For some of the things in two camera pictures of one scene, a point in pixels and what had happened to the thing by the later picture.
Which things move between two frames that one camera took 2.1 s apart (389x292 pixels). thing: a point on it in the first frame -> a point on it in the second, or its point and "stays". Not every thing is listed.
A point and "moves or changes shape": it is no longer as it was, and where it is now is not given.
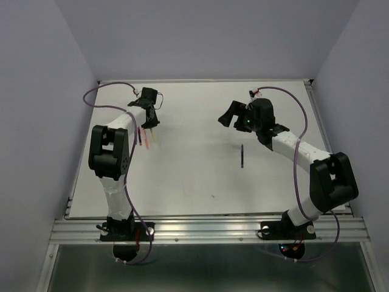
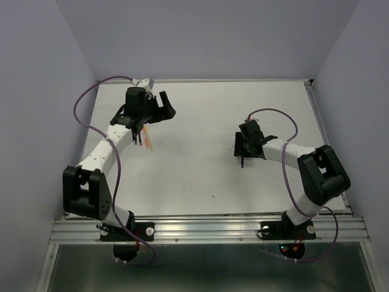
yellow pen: [154, 135] moves or changes shape
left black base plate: [127, 231] stays
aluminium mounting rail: [88, 231] stays
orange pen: [144, 139] stays
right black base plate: [285, 230] stays
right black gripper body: [247, 122] -> [241, 145]
